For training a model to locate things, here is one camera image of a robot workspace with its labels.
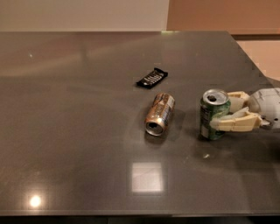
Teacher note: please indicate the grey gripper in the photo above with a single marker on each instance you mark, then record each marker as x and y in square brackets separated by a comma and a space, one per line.
[268, 105]

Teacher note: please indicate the black snack bar wrapper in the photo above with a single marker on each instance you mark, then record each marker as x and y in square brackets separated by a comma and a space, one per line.
[151, 79]

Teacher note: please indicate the gold soda can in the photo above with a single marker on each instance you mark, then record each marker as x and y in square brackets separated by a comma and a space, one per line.
[159, 114]

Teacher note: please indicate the green soda can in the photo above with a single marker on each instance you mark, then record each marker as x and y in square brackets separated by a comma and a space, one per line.
[213, 104]

